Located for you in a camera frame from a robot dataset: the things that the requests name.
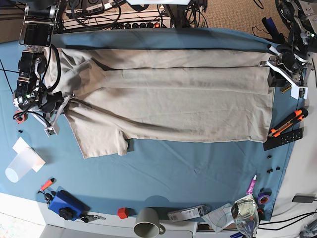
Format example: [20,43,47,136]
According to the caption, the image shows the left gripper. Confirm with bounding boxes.
[259,53,312,87]

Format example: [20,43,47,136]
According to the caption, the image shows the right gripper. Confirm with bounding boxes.
[37,91,75,128]

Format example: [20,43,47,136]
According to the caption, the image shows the beige T-shirt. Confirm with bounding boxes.
[45,48,274,159]

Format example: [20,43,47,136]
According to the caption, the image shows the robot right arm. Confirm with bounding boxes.
[13,0,71,135]

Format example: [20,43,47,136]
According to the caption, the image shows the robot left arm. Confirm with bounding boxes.
[261,0,317,93]

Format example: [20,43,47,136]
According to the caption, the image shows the green AA battery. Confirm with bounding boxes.
[281,85,292,94]

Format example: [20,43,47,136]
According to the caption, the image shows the white marker pen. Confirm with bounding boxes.
[267,44,280,55]

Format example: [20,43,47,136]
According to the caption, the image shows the red tape roll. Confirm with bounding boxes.
[15,113,28,124]

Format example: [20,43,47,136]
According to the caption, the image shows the orange utility knife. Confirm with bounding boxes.
[268,108,309,138]

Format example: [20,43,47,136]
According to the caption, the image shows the white paper sheet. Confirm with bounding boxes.
[12,137,46,173]

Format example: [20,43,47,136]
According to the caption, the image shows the black remote control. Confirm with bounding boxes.
[263,128,303,151]

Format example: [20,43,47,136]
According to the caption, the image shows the translucent plastic cup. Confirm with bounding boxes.
[5,148,37,183]

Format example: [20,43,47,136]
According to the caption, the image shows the orange marker pen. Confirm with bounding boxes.
[38,178,55,193]

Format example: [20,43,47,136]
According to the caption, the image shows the blue box with knob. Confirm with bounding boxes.
[49,190,85,221]

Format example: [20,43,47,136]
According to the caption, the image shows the purple glue tube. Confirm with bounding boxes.
[246,175,257,194]

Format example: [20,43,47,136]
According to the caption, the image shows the metal keys with fob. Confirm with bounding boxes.
[80,215,106,223]

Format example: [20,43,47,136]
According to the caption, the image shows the blue table cloth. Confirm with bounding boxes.
[0,28,294,219]

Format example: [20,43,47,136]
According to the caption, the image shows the purple tape roll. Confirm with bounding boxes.
[258,192,270,205]

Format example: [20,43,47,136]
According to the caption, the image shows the black phone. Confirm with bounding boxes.
[292,195,316,203]

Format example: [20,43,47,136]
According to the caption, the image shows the black power strip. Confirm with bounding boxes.
[123,20,171,29]

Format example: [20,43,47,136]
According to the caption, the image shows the red cube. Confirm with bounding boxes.
[117,207,129,219]

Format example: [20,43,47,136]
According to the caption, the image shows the clear wine glass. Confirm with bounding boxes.
[231,194,260,238]

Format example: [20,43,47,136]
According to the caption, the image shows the folded paper map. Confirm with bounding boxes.
[202,203,234,233]

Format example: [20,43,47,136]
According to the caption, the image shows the grey ceramic mug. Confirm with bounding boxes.
[133,207,166,238]

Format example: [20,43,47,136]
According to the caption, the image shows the packaged tool blister pack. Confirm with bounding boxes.
[167,205,211,223]

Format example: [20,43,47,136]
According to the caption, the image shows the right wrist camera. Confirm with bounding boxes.
[44,124,60,137]

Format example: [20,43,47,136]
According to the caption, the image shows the blue black clamp handle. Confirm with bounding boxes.
[262,17,285,44]

